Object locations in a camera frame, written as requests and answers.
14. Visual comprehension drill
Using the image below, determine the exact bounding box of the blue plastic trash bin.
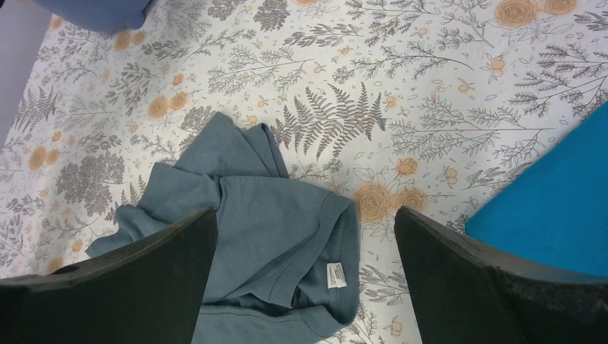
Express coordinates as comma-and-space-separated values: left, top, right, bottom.
34, 0, 154, 33

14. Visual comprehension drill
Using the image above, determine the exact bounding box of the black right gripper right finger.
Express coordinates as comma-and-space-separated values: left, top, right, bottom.
394, 206, 607, 343

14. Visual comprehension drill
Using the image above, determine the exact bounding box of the floral patterned tablecloth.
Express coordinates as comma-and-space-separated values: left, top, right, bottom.
1, 1, 607, 343

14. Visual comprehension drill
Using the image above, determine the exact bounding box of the bright blue folded cloth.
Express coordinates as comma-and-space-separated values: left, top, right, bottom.
465, 105, 607, 277

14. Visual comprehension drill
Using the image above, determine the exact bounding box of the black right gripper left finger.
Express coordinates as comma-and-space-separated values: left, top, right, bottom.
1, 209, 218, 343

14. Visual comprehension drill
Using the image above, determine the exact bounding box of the grey-blue crumpled shirt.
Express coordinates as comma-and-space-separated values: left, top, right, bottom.
87, 114, 360, 343

